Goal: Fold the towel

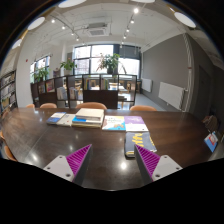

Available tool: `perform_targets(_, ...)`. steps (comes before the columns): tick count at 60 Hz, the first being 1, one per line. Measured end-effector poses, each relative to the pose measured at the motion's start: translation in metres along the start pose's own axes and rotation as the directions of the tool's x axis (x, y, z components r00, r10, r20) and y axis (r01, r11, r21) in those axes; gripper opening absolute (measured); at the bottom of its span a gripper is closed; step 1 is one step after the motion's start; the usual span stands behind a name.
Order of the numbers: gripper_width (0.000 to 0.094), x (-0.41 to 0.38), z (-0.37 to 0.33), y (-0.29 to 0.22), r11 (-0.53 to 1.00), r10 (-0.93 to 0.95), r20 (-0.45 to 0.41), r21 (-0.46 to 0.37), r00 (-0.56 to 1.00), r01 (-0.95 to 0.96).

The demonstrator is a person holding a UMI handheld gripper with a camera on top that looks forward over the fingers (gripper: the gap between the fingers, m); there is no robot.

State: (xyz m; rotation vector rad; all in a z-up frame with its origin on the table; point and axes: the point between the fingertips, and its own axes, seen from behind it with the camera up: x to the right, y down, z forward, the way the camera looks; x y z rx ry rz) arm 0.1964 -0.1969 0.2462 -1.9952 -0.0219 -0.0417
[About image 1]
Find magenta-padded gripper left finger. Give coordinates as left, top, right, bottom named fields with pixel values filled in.
left=43, top=143, right=94, bottom=187

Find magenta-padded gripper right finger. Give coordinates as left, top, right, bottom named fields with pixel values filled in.
left=133, top=144, right=183, bottom=186

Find grey towel with yellow letters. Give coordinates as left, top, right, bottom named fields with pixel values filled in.
left=123, top=131, right=158, bottom=159

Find yellowish thick book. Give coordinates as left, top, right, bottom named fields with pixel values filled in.
left=71, top=122, right=102, bottom=129

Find white thin book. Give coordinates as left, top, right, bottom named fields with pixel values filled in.
left=56, top=113, right=77, bottom=127

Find small blue book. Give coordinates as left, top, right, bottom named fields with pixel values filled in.
left=45, top=111, right=67, bottom=126

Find purple and white book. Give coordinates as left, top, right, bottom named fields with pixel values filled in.
left=123, top=115, right=150, bottom=133

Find blue box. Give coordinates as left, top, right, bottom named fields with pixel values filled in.
left=203, top=131, right=219, bottom=154

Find cream hardcover book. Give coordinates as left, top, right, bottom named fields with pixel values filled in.
left=74, top=107, right=105, bottom=123

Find colourful illustrated book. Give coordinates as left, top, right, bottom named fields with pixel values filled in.
left=101, top=115, right=128, bottom=132

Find orange chairs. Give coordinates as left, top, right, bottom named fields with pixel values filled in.
left=0, top=101, right=158, bottom=163

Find large white radiator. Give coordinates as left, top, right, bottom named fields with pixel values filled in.
left=158, top=81, right=187, bottom=111

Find dark open shelf unit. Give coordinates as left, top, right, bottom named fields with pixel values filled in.
left=30, top=73, right=138, bottom=109

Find small white radiator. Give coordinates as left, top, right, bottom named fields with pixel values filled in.
left=140, top=77, right=153, bottom=94

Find small potted plant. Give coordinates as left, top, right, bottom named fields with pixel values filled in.
left=33, top=67, right=50, bottom=83

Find medium potted plant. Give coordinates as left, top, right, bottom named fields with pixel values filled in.
left=59, top=59, right=78, bottom=76

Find large potted plant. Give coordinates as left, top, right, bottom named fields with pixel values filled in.
left=97, top=53, right=121, bottom=75

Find ceiling air conditioner unit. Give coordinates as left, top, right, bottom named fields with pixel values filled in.
left=83, top=22, right=111, bottom=38

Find round white ceiling lamps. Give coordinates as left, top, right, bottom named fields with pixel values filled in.
left=11, top=0, right=198, bottom=50

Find ceiling track spotlights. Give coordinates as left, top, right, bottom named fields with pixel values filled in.
left=49, top=6, right=141, bottom=43

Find tall wall bookshelf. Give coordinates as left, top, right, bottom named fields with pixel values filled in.
left=0, top=69, right=18, bottom=113

